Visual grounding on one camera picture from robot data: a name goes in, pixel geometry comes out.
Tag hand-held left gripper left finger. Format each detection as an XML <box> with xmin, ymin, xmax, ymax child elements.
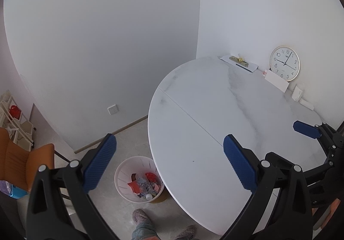
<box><xmin>25</xmin><ymin>133</ymin><xmax>119</xmax><ymax>240</ymax></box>

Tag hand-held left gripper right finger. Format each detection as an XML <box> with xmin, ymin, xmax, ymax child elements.
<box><xmin>223</xmin><ymin>134</ymin><xmax>313</xmax><ymax>240</ymax></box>

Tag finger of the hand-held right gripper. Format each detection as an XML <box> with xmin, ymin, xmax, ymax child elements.
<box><xmin>269</xmin><ymin>152</ymin><xmax>336</xmax><ymax>185</ymax></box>
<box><xmin>293</xmin><ymin>120</ymin><xmax>344</xmax><ymax>161</ymax></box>

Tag white plastic waste bin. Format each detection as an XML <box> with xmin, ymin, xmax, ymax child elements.
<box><xmin>114</xmin><ymin>156</ymin><xmax>165</xmax><ymax>203</ymax></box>

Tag red snack packet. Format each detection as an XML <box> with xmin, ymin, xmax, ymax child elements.
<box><xmin>127</xmin><ymin>173</ymin><xmax>140</xmax><ymax>193</ymax></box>

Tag clear plastic bottle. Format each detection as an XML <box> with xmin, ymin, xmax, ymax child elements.
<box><xmin>136</xmin><ymin>175</ymin><xmax>154</xmax><ymax>200</ymax></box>

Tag white flat sachet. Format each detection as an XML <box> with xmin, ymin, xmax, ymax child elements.
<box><xmin>299</xmin><ymin>98</ymin><xmax>315</xmax><ymax>110</ymax></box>

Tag white cardboard box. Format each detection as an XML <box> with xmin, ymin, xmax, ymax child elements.
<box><xmin>264</xmin><ymin>69</ymin><xmax>290</xmax><ymax>92</ymax></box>

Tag person's feet in slippers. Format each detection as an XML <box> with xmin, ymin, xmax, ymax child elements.
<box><xmin>132</xmin><ymin>209</ymin><xmax>155</xmax><ymax>232</ymax></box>

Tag white paper sheet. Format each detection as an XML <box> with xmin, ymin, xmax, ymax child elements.
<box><xmin>220</xmin><ymin>54</ymin><xmax>259</xmax><ymax>73</ymax></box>

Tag white shelf rack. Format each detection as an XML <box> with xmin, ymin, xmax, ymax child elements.
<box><xmin>0</xmin><ymin>90</ymin><xmax>37</xmax><ymax>152</ymax></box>

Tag person's grey quilted pants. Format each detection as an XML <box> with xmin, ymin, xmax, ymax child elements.
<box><xmin>131</xmin><ymin>228</ymin><xmax>159</xmax><ymax>240</ymax></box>

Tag orange leather chair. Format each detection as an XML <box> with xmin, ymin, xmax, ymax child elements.
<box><xmin>0</xmin><ymin>127</ymin><xmax>72</xmax><ymax>200</ymax></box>

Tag grey fuzzy slipper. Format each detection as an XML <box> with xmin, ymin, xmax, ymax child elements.
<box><xmin>174</xmin><ymin>225</ymin><xmax>198</xmax><ymax>240</ymax></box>

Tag blue purple packet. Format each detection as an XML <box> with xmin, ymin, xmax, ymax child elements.
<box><xmin>0</xmin><ymin>180</ymin><xmax>29</xmax><ymax>200</ymax></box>

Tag red object on shelf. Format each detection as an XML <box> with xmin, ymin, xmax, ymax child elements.
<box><xmin>9</xmin><ymin>105</ymin><xmax>22</xmax><ymax>119</ymax></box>

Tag olive green card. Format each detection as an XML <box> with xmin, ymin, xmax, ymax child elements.
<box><xmin>230</xmin><ymin>56</ymin><xmax>249</xmax><ymax>66</ymax></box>

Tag gold rimmed wall clock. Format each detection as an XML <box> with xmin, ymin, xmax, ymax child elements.
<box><xmin>269</xmin><ymin>46</ymin><xmax>301</xmax><ymax>82</ymax></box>

